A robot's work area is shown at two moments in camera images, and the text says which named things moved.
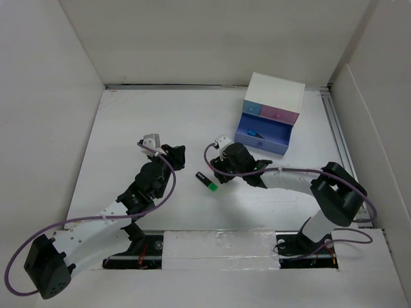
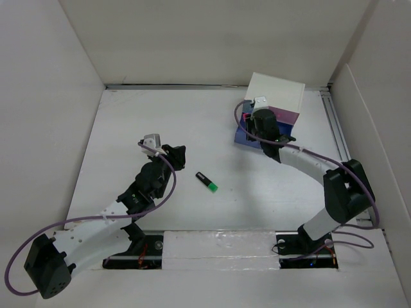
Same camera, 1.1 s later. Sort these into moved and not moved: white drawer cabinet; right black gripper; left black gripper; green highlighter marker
Moved: right black gripper
Not moved: white drawer cabinet; green highlighter marker; left black gripper
